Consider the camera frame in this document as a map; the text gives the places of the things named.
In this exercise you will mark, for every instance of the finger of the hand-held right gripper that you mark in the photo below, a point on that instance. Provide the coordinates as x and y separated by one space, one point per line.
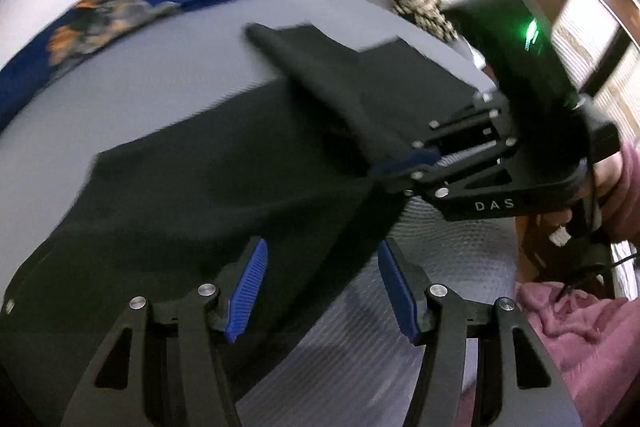
470 132
480 205

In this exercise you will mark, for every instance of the grey mesh mattress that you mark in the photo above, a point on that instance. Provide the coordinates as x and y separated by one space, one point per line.
175 72

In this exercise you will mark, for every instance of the person's right hand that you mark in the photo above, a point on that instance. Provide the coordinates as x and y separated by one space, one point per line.
607 177

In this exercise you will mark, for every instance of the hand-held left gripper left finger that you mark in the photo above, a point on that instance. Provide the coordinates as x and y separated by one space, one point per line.
247 287

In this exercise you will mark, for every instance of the pink fleece clothing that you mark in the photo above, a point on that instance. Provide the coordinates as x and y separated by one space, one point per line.
590 347

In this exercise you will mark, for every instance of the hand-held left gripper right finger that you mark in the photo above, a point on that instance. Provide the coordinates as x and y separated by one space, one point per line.
397 292

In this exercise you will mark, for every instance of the person's right forearm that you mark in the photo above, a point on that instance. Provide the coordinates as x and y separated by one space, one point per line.
630 187

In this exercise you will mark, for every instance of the black pants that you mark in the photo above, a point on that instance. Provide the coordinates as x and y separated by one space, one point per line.
200 182

